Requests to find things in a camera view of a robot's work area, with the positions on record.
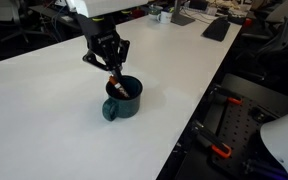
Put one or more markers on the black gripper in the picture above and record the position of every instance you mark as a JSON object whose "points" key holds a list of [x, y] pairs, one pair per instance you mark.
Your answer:
{"points": [[104, 41]]}

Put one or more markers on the orange white dry-erase marker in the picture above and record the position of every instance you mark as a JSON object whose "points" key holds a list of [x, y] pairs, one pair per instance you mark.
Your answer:
{"points": [[118, 86]]}

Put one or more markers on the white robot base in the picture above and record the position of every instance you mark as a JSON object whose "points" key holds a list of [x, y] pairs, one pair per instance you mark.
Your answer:
{"points": [[284, 140]]}

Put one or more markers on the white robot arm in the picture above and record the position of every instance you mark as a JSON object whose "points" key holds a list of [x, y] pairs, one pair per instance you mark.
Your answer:
{"points": [[110, 6]]}

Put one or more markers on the green ceramic cup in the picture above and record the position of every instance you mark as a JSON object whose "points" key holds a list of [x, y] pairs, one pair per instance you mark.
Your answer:
{"points": [[154, 12]]}

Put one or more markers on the teal enamel mug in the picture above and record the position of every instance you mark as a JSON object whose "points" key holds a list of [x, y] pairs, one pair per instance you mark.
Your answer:
{"points": [[127, 106]]}

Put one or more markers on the white coffee mug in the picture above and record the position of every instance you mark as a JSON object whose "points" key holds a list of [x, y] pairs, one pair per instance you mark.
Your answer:
{"points": [[165, 17]]}

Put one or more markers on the black background desk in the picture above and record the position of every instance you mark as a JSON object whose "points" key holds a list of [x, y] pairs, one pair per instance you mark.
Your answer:
{"points": [[50, 13]]}

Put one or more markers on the grey monitor stand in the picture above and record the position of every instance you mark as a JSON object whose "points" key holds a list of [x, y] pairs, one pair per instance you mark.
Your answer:
{"points": [[181, 19]]}

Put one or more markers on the black keyboard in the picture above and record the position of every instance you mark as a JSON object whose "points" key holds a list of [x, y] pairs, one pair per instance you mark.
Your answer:
{"points": [[217, 30]]}

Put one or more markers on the dark office chair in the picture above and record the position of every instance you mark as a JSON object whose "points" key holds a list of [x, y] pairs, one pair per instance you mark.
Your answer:
{"points": [[7, 10]]}

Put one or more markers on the black orange bar clamp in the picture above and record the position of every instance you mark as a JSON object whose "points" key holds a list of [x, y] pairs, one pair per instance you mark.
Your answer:
{"points": [[229, 98], [214, 141]]}

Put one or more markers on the black robot stand platform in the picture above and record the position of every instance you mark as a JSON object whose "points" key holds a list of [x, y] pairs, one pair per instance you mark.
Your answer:
{"points": [[247, 86]]}

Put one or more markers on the small red object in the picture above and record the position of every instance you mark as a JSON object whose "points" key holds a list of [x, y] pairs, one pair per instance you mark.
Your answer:
{"points": [[248, 22]]}

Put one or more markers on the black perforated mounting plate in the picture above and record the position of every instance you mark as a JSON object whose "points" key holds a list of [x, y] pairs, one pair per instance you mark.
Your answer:
{"points": [[240, 128]]}

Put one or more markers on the grey office chair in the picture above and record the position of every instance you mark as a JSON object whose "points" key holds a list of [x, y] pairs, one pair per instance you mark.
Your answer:
{"points": [[284, 30]]}

